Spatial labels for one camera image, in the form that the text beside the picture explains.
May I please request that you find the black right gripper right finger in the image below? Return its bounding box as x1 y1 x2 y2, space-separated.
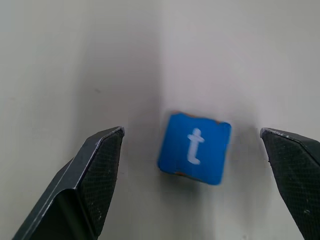
259 127 320 240

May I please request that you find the blue letter t block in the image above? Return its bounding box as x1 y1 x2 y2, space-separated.
156 109 232 187

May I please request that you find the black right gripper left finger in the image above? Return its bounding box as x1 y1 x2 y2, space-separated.
11 126 125 240

